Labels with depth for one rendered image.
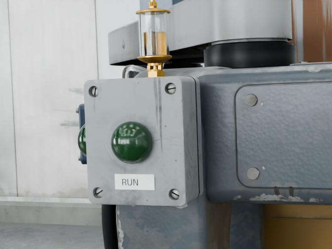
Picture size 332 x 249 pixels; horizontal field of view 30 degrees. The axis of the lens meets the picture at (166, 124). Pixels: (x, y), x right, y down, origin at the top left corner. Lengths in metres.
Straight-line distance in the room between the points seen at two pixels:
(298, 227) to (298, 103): 0.33
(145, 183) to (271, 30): 0.22
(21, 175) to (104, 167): 6.29
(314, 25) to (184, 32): 0.33
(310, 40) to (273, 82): 0.50
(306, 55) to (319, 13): 0.06
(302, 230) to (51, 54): 5.81
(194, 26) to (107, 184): 0.25
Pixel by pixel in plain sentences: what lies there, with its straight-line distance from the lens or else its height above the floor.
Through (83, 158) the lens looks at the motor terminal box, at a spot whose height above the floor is 1.22.
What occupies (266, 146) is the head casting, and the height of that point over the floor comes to 1.28.
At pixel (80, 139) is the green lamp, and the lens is 0.46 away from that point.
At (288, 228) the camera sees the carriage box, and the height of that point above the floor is 1.15.
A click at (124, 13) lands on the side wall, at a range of 6.15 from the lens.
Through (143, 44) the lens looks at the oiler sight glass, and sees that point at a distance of 0.51.
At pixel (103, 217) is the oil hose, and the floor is 1.22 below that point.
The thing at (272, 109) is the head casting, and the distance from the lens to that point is 0.46.
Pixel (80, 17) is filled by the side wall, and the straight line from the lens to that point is 6.35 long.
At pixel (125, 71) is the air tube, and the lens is 0.61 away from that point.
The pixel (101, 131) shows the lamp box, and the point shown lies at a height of 1.29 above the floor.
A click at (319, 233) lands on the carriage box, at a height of 1.15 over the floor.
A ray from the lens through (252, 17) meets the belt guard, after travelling 0.58.
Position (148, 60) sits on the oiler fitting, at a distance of 0.51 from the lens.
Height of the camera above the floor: 1.32
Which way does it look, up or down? 3 degrees down
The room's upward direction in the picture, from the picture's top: 2 degrees counter-clockwise
